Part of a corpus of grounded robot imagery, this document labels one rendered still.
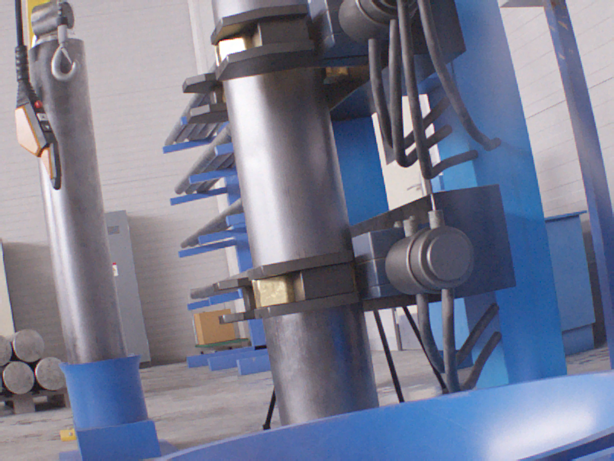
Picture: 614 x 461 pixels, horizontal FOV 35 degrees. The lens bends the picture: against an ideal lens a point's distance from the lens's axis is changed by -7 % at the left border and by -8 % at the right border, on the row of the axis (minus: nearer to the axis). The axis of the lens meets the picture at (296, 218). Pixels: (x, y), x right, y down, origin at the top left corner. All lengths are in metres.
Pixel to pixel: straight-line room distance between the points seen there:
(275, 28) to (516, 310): 0.81
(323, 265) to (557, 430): 1.27
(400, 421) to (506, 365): 1.58
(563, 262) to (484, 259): 2.58
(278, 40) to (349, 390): 0.71
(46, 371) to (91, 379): 3.34
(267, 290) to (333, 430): 1.30
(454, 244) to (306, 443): 1.10
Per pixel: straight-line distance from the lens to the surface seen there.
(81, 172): 3.37
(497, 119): 2.27
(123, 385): 3.31
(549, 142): 5.09
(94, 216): 3.36
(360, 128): 2.54
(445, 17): 2.02
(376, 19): 1.79
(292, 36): 1.93
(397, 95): 1.76
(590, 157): 2.71
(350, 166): 2.52
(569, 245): 4.51
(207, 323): 12.07
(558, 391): 0.62
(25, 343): 6.69
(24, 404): 6.82
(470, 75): 2.27
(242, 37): 1.98
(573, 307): 4.51
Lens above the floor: 0.44
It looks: 5 degrees up
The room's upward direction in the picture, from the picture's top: 10 degrees counter-clockwise
